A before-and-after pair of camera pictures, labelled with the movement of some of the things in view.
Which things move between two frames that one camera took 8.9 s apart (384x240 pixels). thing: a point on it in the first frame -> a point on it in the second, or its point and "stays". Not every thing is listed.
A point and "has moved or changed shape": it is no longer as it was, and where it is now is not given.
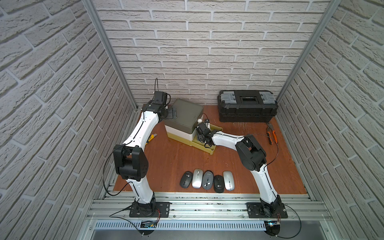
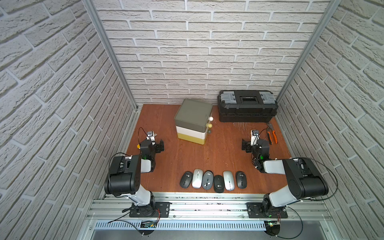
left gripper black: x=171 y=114 -> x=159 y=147
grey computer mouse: x=207 y=179 stays
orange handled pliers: x=270 y=129 stays
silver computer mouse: x=229 y=180 stays
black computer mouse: x=219 y=184 stays
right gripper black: x=199 y=137 -> x=249 y=146
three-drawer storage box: x=183 y=128 has moved or changed shape
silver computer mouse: x=197 y=178 stays
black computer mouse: x=186 y=179 stays
